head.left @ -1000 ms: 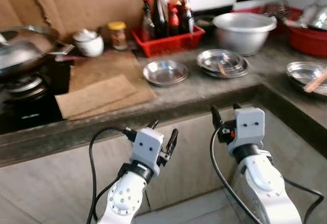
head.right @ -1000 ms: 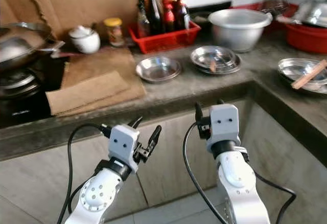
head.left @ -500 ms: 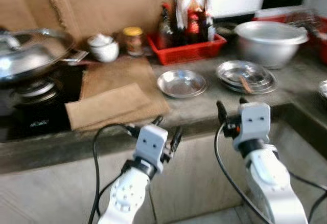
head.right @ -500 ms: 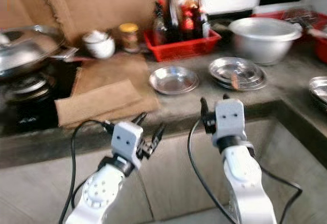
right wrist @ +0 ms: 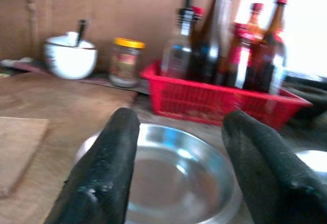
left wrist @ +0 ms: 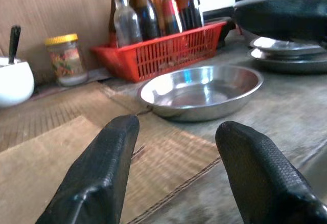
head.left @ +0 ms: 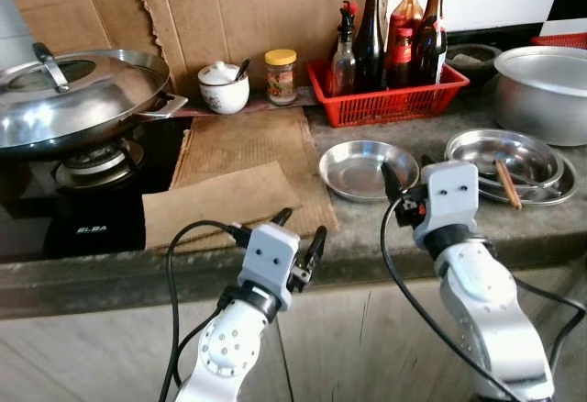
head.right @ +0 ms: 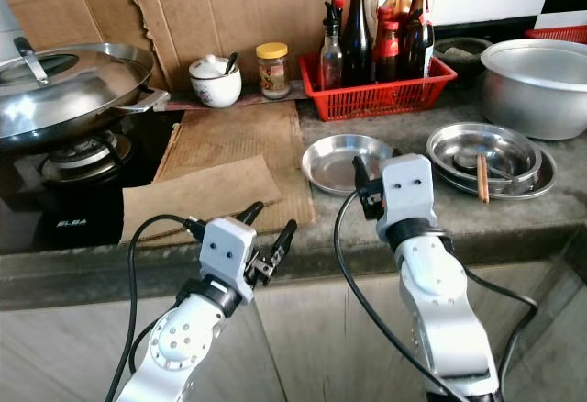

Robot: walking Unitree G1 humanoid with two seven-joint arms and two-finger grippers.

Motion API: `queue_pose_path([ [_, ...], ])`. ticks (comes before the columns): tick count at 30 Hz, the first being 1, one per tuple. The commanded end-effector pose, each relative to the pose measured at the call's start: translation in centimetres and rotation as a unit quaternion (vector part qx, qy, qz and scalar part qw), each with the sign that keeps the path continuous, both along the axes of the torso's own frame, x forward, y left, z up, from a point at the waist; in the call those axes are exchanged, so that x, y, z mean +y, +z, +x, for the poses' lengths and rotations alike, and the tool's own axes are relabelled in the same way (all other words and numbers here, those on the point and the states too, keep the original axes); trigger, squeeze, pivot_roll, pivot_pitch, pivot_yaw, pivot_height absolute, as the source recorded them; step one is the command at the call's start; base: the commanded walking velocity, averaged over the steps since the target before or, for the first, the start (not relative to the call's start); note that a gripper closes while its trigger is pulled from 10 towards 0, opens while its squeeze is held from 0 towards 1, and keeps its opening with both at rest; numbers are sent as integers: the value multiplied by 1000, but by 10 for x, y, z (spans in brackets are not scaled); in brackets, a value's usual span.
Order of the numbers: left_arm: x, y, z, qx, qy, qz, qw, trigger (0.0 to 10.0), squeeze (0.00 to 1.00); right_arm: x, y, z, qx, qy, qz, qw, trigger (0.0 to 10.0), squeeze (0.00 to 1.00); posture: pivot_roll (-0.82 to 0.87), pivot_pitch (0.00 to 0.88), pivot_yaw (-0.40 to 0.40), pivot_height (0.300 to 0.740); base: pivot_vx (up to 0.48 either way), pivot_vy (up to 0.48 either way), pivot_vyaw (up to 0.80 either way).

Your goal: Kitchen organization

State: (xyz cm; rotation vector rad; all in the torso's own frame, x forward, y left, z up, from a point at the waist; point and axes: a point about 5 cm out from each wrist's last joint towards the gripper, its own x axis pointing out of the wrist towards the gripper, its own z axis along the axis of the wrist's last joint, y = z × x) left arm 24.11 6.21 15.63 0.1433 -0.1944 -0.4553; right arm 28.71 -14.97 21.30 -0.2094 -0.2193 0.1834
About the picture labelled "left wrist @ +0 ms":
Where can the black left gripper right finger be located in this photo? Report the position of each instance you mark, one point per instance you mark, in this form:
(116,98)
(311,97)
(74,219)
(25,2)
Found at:
(263,183)

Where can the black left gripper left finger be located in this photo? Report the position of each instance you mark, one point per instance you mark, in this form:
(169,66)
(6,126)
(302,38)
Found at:
(97,178)

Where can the stainless steel plate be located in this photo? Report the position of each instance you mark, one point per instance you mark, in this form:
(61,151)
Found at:
(281,45)
(199,93)
(293,65)

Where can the small smooth cardboard piece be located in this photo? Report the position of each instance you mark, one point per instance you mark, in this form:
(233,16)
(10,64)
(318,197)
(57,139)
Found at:
(38,178)

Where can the large ribbed cardboard mat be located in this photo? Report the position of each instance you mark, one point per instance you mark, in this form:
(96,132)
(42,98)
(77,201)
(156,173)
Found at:
(173,152)

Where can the glass jar with yellow lid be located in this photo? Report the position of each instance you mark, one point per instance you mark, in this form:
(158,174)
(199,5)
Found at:
(66,65)

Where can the white ceramic condiment jar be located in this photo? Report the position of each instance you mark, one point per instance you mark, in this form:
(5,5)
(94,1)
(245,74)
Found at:
(15,86)

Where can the red slotted plastic basket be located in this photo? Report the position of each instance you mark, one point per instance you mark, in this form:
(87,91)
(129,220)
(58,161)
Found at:
(166,57)

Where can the clear glass bottle black spout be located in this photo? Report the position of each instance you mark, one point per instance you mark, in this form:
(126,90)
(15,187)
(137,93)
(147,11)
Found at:
(126,24)

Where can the tall dark sauce bottle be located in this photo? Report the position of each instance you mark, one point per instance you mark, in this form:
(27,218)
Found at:
(148,22)

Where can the large metal basin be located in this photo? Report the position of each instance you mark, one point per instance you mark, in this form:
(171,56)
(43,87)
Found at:
(281,17)

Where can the small dark red-capped bottle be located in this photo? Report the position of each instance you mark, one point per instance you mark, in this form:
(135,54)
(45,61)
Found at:
(171,19)

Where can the amber bottle with red cap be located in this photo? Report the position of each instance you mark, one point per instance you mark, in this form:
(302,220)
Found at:
(156,4)

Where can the tall dark red-labelled bottle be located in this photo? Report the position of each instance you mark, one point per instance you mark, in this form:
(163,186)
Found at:
(189,14)

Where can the large torn cardboard wall sheet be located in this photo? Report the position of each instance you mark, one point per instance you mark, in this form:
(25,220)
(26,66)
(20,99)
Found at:
(51,9)

